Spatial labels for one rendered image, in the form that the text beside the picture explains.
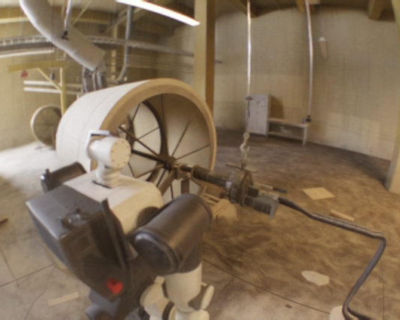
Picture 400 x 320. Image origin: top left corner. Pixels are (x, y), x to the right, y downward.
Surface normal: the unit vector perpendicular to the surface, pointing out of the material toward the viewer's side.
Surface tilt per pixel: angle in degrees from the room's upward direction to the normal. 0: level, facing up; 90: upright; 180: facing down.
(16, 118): 90
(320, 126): 90
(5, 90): 90
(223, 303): 0
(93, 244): 90
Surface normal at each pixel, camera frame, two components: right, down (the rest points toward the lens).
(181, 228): 0.61, -0.62
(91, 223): 0.91, 0.15
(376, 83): -0.62, 0.24
